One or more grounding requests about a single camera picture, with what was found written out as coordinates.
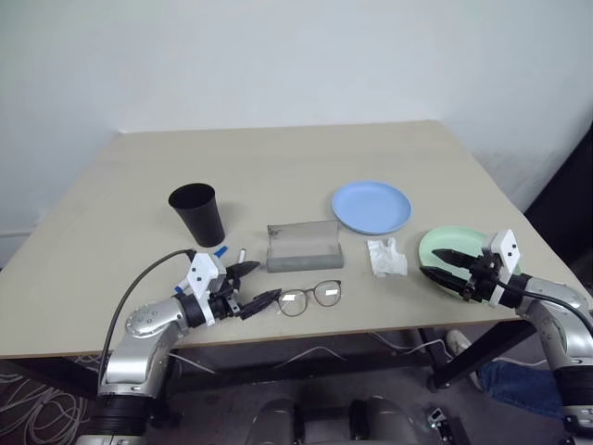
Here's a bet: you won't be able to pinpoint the crumpled white tissue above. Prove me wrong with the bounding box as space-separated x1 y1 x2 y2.
366 236 410 279

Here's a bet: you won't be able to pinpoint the white cable under table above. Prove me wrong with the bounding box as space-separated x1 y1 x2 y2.
167 345 356 375
364 330 451 357

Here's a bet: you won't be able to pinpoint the brown round-framed glasses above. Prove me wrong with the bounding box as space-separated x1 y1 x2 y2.
276 279 345 319

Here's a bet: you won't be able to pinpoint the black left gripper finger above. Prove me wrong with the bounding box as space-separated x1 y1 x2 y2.
239 287 284 322
225 261 262 283

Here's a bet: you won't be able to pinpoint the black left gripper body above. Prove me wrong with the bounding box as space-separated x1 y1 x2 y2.
208 273 246 321

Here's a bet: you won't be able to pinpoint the person's blue jeans leg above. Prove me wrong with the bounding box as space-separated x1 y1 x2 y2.
478 358 565 419

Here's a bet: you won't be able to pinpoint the green round plate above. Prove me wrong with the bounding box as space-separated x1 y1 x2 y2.
417 224 527 299

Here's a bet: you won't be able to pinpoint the blue round plate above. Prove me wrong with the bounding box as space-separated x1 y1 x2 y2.
331 180 413 235

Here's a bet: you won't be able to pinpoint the black plastic cup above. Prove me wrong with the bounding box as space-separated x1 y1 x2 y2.
167 183 227 248

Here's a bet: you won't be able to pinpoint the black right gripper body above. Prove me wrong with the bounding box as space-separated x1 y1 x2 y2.
461 253 505 305

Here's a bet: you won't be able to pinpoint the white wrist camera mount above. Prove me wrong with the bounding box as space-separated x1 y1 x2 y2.
480 229 522 309
177 252 229 326

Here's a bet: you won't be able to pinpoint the dark grey rounded shape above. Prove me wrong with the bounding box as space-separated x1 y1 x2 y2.
244 397 305 445

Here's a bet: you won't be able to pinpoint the white cable bundle on floor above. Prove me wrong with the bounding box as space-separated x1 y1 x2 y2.
0 368 96 445

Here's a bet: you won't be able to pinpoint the translucent grey glasses case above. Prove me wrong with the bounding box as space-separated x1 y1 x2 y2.
265 220 346 274

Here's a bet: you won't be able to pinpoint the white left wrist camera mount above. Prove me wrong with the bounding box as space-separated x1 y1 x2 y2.
177 252 229 326

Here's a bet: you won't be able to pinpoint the blue-capped pen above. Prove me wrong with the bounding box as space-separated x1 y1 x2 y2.
173 246 231 294

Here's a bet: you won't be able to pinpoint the white shoe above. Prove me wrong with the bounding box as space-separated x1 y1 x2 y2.
446 329 474 357

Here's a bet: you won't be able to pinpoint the large black background object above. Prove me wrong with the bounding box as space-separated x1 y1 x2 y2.
522 133 593 266

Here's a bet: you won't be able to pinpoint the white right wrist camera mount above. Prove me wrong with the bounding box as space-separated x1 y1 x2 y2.
480 229 522 309

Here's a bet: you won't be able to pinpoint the small black floor device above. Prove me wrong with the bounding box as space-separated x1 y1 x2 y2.
424 405 472 445

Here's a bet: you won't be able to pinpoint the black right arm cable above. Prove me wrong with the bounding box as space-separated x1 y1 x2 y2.
494 276 593 331

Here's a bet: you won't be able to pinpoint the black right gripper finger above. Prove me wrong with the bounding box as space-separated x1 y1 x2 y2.
431 248 479 271
418 266 471 294

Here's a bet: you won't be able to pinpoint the black table frame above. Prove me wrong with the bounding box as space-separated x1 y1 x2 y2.
0 318 539 401

